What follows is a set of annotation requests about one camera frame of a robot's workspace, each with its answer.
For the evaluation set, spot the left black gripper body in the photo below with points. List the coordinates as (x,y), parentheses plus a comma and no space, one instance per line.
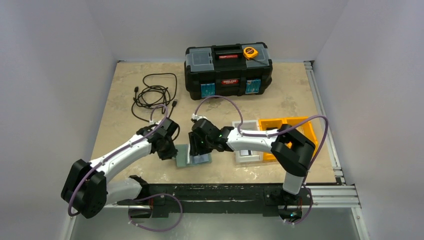
(168,139)

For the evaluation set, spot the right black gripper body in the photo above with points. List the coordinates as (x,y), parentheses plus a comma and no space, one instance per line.
(194,145)

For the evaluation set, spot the teal card holder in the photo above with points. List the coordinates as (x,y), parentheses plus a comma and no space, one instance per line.
(184,159)

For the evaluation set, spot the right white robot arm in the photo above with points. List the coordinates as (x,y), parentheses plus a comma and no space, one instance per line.
(293,150)

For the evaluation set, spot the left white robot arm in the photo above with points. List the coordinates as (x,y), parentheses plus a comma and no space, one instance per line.
(86,187)

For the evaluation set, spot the cards in white bin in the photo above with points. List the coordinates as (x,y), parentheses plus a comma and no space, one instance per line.
(247,153)

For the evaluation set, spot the white plastic bin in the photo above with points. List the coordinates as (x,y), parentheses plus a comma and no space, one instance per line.
(250,125)

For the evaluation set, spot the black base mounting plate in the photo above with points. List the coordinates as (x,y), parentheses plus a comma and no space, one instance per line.
(158,200)

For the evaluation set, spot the black plastic toolbox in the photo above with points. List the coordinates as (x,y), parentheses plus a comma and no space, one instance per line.
(222,70)

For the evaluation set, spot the yellow tape measure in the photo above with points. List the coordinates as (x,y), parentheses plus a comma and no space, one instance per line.
(250,53)

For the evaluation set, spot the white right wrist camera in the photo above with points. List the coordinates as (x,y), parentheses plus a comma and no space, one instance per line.
(195,117)

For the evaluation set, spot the aluminium frame rail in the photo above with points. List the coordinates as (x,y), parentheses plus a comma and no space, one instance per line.
(339,195)

